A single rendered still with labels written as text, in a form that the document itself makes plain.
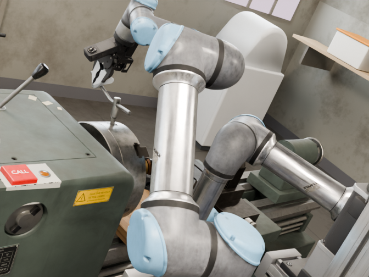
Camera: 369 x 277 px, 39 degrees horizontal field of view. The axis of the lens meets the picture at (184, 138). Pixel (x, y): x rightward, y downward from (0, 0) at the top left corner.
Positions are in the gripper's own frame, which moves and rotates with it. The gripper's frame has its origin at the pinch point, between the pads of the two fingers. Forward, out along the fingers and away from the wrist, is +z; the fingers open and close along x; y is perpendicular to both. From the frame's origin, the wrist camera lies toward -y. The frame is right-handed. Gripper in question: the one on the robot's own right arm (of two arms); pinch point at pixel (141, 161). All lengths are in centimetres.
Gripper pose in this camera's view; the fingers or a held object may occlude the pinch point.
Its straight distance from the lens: 182.3
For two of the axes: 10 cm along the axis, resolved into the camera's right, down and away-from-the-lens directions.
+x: 3.7, -8.5, -3.7
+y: 6.8, -0.2, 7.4
